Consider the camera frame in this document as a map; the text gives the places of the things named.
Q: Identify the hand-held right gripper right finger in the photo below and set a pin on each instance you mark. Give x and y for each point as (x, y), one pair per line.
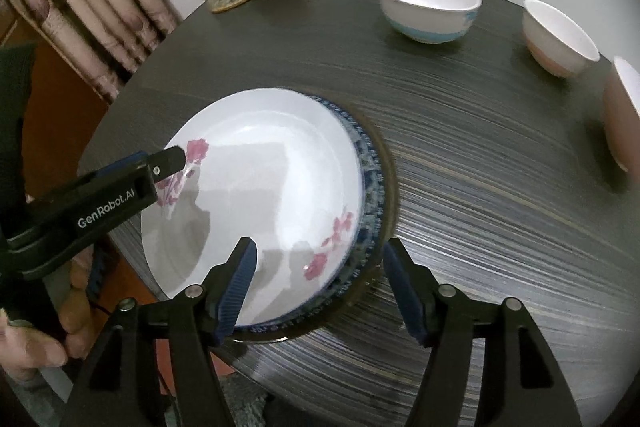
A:
(405, 294)

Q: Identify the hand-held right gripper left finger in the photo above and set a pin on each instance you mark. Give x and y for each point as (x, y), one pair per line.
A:
(237, 289)

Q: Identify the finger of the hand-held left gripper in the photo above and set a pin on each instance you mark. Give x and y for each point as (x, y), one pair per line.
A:
(127, 161)
(167, 163)

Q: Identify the white plate with pink flowers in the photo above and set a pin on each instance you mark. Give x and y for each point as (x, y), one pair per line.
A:
(260, 167)

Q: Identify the large blue patterned plate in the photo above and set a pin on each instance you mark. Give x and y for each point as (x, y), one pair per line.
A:
(372, 187)

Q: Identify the large pink bowl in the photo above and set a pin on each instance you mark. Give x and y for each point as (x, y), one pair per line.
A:
(625, 117)

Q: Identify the white ribbed bowl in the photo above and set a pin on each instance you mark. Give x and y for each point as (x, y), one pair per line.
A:
(557, 34)

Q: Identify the person's left hand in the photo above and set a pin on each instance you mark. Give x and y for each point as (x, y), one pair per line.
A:
(80, 314)

